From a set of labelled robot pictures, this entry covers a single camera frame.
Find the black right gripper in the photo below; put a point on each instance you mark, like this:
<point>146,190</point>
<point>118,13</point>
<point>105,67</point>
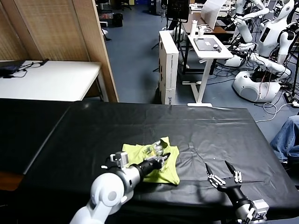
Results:
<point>234,191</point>

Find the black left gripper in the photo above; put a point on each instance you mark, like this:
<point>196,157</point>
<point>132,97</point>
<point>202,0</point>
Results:
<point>149,166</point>

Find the yellow-green T-shirt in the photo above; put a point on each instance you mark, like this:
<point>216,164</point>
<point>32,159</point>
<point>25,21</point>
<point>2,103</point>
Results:
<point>168,175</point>

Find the small white robot base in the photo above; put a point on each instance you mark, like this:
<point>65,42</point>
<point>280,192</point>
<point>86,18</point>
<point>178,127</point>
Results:
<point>233,61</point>

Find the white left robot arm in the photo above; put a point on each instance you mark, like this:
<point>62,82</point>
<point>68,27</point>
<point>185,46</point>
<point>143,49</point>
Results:
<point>109,191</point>

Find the large white rounded robot base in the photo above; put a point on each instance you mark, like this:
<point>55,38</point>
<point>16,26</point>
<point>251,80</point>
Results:
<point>250,88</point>

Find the white robot with raised arm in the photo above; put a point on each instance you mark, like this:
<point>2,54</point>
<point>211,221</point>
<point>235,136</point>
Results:
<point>244,30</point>

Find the black plastic table cover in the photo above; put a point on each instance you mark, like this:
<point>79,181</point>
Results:
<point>163,128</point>

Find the blue jeans leg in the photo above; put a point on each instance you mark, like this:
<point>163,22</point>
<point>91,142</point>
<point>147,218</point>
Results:
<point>287,140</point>

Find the tall white cardboard box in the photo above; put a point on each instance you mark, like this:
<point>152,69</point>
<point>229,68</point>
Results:
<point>168,70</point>

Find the black floor power strip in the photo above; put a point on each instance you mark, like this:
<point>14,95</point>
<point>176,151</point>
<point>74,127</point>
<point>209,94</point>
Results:
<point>288,96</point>

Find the small white standing desk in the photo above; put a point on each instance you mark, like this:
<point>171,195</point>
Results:
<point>217,54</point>

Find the grey closed laptop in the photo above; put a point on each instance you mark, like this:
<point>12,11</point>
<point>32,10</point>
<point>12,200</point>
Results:
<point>205,44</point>

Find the small black device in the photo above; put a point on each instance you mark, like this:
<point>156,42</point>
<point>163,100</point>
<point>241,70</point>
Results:
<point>218,48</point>

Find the white folding table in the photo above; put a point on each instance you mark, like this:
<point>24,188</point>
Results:
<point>58,79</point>

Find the white water bottle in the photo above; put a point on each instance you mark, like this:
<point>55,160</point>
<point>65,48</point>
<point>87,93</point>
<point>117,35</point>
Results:
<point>193,29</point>

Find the black side table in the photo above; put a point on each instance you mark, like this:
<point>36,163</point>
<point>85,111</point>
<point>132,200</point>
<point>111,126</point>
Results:
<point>23,130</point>

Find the brown wooden desk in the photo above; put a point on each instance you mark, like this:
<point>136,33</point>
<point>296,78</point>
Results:
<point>219,30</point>

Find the black trash bin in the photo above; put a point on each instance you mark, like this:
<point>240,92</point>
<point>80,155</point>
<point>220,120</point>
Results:
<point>118,20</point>

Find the white humanoid robot upper body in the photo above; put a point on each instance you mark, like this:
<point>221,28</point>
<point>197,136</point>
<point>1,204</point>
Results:
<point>271,35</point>

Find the black monitor on stand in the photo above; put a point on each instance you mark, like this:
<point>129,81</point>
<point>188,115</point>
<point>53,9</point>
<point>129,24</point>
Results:
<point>177,9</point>

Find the white curved sheet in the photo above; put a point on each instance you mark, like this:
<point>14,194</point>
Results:
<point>210,14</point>

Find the wooden partition screen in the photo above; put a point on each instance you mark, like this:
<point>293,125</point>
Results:
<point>58,28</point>

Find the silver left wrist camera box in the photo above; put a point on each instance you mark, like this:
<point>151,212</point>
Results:
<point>121,159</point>

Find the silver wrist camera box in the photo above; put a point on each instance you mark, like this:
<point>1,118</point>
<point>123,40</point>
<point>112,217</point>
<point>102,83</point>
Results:
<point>259,208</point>
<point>121,159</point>

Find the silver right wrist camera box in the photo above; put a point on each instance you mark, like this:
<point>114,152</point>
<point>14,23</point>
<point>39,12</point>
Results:
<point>259,208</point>

